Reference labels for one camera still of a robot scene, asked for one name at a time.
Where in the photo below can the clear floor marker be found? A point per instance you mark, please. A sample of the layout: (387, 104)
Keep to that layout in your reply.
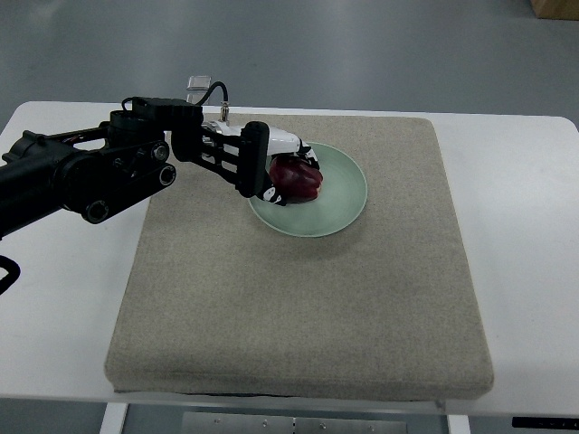
(199, 82)
(197, 98)

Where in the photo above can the cardboard box corner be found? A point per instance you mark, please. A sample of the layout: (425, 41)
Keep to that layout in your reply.
(556, 9)

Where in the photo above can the white table leg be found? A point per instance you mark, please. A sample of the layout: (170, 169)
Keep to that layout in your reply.
(458, 424)
(114, 418)

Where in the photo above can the clear floor marker upper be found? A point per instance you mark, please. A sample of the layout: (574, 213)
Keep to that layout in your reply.
(199, 82)

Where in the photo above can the metal table crossbar plate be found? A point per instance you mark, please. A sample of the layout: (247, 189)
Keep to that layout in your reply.
(205, 422)

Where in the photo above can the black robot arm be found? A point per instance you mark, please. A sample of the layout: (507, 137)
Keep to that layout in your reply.
(99, 172)

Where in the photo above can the white table leg right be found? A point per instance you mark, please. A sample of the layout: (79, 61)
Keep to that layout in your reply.
(458, 424)

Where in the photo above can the white table leg left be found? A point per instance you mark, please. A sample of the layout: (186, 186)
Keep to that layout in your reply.
(114, 418)

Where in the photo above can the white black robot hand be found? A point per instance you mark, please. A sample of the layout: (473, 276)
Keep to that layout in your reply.
(260, 144)

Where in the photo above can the light green plate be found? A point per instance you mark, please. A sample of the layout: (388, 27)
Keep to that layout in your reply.
(341, 200)

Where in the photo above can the red apple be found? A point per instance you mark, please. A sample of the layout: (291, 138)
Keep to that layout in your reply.
(296, 180)

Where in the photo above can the beige fabric mat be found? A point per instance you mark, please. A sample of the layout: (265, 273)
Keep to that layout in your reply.
(384, 310)

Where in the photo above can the clear floor marker lower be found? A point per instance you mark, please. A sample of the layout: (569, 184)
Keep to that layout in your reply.
(197, 98)

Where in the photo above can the black table control panel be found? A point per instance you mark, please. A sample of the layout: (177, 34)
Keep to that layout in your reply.
(545, 423)

